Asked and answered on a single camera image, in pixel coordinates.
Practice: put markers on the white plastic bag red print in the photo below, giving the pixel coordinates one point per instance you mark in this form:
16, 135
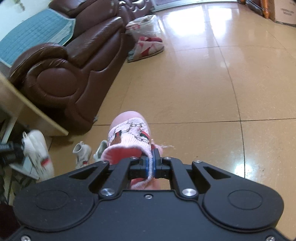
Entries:
144, 25

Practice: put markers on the wooden table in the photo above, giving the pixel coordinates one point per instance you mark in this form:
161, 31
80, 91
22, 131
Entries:
266, 10

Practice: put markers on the pink knit sock shoe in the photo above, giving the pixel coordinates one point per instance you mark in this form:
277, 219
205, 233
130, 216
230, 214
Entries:
129, 134

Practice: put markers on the white sneaker maroon stripes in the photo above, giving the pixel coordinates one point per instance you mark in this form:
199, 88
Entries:
38, 148

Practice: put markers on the glass sliding door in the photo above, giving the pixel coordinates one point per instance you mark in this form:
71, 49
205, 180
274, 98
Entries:
166, 2

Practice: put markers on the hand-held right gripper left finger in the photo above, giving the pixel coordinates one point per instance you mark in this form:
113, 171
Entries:
146, 168

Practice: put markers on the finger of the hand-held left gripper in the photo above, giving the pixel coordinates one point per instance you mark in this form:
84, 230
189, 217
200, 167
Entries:
11, 151

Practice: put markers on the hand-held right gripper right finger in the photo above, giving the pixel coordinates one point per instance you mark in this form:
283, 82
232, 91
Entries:
157, 168

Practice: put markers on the brown leather sofa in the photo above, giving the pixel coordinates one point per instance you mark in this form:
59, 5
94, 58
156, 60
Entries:
92, 46

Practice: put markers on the torn white scrap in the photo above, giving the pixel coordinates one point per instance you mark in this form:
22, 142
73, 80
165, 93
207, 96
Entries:
94, 118

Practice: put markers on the cardboard box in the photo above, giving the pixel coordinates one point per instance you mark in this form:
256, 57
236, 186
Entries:
285, 10

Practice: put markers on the teal quilted sofa mat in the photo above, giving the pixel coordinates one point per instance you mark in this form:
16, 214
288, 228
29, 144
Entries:
34, 34

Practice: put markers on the white knit sock shoe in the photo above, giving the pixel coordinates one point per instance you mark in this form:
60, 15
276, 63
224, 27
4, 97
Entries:
82, 153
100, 150

